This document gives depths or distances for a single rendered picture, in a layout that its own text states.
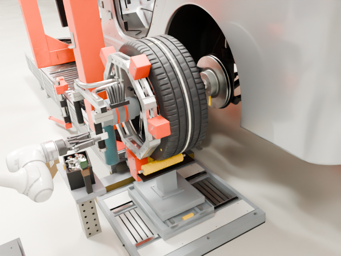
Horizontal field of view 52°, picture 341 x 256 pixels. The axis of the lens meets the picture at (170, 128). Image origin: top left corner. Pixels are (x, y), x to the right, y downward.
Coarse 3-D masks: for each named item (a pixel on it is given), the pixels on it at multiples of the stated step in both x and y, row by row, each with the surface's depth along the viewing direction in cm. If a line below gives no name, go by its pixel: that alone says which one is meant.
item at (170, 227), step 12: (132, 192) 236; (144, 204) 224; (204, 204) 219; (156, 216) 213; (180, 216) 211; (192, 216) 207; (204, 216) 213; (156, 228) 207; (168, 228) 201; (180, 228) 206
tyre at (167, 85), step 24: (120, 48) 189; (144, 48) 170; (168, 48) 172; (168, 72) 164; (192, 72) 168; (168, 96) 161; (192, 96) 167; (168, 120) 164; (192, 120) 170; (168, 144) 172; (192, 144) 184
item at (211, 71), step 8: (208, 56) 203; (200, 64) 213; (208, 64) 206; (216, 64) 199; (200, 72) 216; (208, 72) 204; (216, 72) 201; (224, 72) 195; (208, 80) 203; (216, 80) 203; (224, 80) 196; (208, 88) 205; (216, 88) 204; (224, 88) 199; (208, 96) 208; (216, 96) 208; (224, 96) 201; (208, 104) 219; (216, 104) 211; (224, 104) 207
